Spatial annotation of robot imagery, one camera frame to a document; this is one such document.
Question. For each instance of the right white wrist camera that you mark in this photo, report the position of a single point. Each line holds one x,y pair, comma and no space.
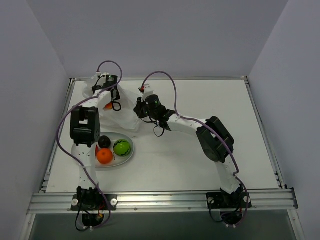
146,91

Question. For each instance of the aluminium mounting rail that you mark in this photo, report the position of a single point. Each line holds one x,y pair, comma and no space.
165,202

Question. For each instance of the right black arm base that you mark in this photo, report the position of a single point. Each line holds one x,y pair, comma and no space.
228,209

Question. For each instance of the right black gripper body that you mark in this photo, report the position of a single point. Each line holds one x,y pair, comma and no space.
139,109

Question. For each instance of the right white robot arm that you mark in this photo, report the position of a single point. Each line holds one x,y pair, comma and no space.
215,140

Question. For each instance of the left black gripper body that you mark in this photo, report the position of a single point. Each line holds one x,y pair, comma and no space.
97,89

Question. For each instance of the red fake apple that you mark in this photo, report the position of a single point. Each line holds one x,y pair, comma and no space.
96,150

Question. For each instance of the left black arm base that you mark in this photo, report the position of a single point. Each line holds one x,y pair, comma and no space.
92,212

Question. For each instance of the white oval plate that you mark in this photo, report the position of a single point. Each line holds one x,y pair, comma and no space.
125,160

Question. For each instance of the green fake fruit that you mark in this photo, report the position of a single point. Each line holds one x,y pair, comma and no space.
122,147

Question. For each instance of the dark fake fruit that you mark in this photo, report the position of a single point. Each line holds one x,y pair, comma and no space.
104,142

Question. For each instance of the orange fake fruit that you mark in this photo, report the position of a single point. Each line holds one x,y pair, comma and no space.
104,156

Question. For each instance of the white plastic bag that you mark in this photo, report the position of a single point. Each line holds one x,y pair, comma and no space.
126,118

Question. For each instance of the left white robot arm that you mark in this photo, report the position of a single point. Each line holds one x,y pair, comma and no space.
85,130

